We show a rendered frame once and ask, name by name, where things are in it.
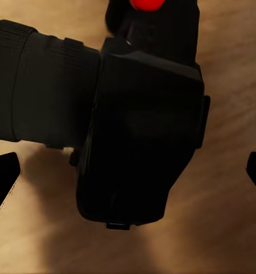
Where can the digital camera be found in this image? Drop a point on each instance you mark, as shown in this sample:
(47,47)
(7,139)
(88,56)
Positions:
(134,112)

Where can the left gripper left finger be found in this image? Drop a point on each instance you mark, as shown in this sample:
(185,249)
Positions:
(9,171)

